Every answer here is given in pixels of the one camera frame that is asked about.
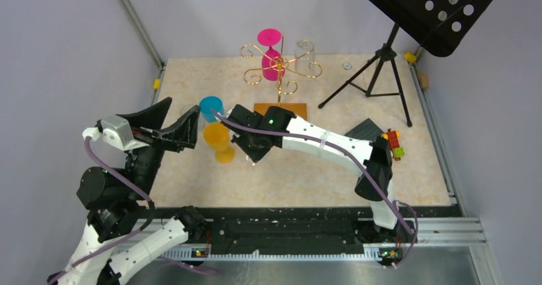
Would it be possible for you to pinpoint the clear wine glass front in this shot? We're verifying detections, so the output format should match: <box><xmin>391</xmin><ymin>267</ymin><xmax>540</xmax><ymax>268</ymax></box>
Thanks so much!
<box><xmin>179</xmin><ymin>104</ymin><xmax>206</xmax><ymax>130</ymax></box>

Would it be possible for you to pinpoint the blue wine glass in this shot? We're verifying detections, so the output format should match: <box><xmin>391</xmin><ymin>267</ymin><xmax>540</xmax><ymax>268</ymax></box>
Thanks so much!
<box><xmin>199</xmin><ymin>96</ymin><xmax>226</xmax><ymax>126</ymax></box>

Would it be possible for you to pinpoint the toy bricks red green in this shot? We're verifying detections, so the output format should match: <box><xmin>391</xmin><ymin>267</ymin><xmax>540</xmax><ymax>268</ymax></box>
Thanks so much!
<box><xmin>381</xmin><ymin>128</ymin><xmax>405</xmax><ymax>161</ymax></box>

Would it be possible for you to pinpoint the black music stand tray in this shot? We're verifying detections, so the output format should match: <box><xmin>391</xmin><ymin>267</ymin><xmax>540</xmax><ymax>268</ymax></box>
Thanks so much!
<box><xmin>368</xmin><ymin>0</ymin><xmax>493</xmax><ymax>58</ymax></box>

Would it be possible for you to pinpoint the pink wine glass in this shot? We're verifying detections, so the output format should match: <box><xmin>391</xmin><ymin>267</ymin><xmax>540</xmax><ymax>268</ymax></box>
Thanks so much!
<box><xmin>257</xmin><ymin>28</ymin><xmax>283</xmax><ymax>81</ymax></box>

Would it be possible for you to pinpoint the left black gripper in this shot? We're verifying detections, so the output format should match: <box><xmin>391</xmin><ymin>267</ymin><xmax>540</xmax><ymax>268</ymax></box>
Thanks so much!
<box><xmin>119</xmin><ymin>95</ymin><xmax>203</xmax><ymax>199</ymax></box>

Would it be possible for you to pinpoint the clear wine glass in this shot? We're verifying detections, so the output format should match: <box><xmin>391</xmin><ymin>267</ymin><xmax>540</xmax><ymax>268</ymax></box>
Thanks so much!
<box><xmin>294</xmin><ymin>39</ymin><xmax>315</xmax><ymax>75</ymax></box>
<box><xmin>179</xmin><ymin>104</ymin><xmax>206</xmax><ymax>130</ymax></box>
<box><xmin>245</xmin><ymin>155</ymin><xmax>259</xmax><ymax>166</ymax></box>

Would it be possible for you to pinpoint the clear wine glass back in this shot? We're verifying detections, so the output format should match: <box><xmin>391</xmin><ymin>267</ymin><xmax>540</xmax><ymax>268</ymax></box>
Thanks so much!
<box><xmin>294</xmin><ymin>39</ymin><xmax>315</xmax><ymax>75</ymax></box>

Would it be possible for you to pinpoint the yellow wine glass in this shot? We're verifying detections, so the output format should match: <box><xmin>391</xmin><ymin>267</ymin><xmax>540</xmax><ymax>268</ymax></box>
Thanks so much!
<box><xmin>203</xmin><ymin>122</ymin><xmax>235</xmax><ymax>164</ymax></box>

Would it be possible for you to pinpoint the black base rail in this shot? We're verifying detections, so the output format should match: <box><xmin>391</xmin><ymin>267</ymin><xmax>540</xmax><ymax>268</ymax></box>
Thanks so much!
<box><xmin>144</xmin><ymin>206</ymin><xmax>462</xmax><ymax>257</ymax></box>

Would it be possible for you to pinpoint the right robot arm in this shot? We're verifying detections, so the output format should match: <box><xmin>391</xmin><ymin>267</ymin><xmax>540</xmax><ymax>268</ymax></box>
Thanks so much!
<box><xmin>221</xmin><ymin>104</ymin><xmax>401</xmax><ymax>242</ymax></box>

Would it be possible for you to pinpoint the aluminium frame post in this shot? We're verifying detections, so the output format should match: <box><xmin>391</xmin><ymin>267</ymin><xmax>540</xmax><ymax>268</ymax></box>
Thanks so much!
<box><xmin>118</xmin><ymin>0</ymin><xmax>164</xmax><ymax>69</ymax></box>

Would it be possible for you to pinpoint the dark grey lego plate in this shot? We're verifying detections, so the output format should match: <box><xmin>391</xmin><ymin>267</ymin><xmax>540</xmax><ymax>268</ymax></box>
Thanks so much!
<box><xmin>345</xmin><ymin>118</ymin><xmax>384</xmax><ymax>141</ymax></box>

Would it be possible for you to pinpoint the black tripod stand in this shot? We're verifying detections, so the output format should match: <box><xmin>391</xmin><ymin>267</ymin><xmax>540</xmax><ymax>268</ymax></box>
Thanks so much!
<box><xmin>318</xmin><ymin>23</ymin><xmax>413</xmax><ymax>128</ymax></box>

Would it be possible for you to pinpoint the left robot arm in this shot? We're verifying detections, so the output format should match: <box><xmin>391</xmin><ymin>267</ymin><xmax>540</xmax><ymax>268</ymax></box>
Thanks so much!
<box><xmin>47</xmin><ymin>97</ymin><xmax>210</xmax><ymax>284</ymax></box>

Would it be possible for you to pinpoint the yellow corner block right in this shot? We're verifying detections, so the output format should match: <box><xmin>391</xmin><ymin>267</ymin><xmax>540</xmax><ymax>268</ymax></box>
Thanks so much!
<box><xmin>403</xmin><ymin>52</ymin><xmax>417</xmax><ymax>65</ymax></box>

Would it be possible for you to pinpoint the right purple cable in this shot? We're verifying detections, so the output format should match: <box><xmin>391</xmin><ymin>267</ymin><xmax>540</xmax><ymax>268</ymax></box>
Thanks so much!
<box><xmin>210</xmin><ymin>108</ymin><xmax>420</xmax><ymax>269</ymax></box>

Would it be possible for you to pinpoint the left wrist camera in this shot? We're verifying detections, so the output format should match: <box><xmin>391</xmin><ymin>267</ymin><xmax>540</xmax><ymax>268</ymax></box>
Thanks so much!
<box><xmin>82</xmin><ymin>115</ymin><xmax>149</xmax><ymax>151</ymax></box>

